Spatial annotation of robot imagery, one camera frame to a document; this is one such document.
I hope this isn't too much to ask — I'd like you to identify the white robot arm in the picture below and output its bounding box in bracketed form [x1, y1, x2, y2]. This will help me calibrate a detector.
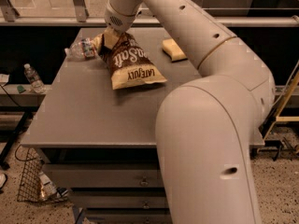
[105, 0, 275, 224]

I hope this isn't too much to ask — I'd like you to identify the brown chip bag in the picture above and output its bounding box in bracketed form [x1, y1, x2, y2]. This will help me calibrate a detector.
[98, 33, 167, 90]

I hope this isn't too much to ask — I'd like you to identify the yellow metal stand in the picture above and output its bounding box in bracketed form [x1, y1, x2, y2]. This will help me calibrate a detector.
[262, 72, 299, 153]

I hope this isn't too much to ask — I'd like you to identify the small upright water bottle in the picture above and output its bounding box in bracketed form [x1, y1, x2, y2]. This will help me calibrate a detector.
[24, 63, 46, 93]

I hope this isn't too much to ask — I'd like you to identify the clear plastic water bottle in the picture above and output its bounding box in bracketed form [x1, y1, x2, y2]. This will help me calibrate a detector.
[64, 37, 97, 61]

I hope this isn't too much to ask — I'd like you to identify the wire mesh basket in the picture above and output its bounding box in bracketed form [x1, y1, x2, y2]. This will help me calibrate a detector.
[17, 148, 68, 206]

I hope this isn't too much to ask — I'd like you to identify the yellow sponge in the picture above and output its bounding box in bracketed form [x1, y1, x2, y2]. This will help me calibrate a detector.
[162, 39, 187, 62]

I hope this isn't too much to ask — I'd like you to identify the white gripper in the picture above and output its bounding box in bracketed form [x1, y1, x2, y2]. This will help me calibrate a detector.
[93, 0, 141, 52]

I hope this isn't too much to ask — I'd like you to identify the bottle inside wire basket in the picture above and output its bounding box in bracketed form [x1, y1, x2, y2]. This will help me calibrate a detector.
[38, 171, 57, 201]

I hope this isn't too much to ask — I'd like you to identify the green small object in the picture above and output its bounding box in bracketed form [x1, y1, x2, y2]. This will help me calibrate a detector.
[17, 85, 26, 93]

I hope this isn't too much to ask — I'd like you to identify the grey drawer cabinet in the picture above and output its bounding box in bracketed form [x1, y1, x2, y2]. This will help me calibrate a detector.
[23, 28, 200, 224]

